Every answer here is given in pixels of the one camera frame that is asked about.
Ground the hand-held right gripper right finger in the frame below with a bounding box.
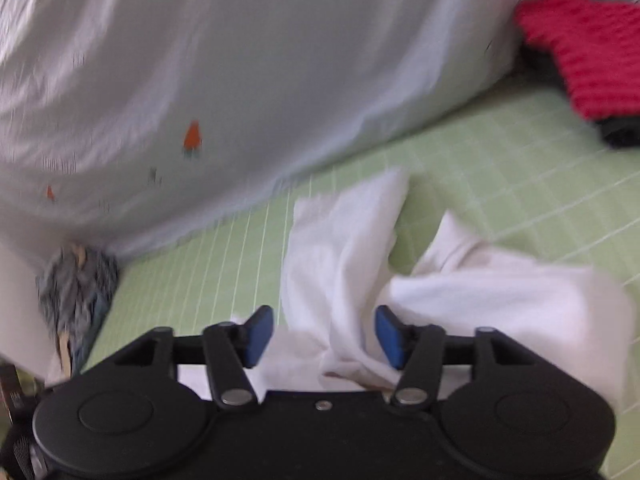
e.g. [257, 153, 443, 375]
[376, 305, 533, 408]

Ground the white board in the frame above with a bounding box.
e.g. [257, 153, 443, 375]
[0, 242, 57, 376]

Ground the white garment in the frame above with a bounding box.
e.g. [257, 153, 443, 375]
[177, 167, 637, 411]

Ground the red checked garment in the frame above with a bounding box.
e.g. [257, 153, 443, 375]
[515, 0, 640, 123]

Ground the blue checked garment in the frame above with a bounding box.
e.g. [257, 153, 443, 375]
[36, 243, 120, 373]

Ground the dark folded garment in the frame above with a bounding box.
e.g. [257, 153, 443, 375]
[520, 45, 640, 150]

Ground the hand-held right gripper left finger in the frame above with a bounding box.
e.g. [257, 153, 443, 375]
[112, 305, 275, 409]

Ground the carrot printed white sheet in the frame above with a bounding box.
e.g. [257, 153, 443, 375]
[0, 0, 640, 263]

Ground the green grid mat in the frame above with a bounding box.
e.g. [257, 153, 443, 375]
[82, 77, 640, 480]

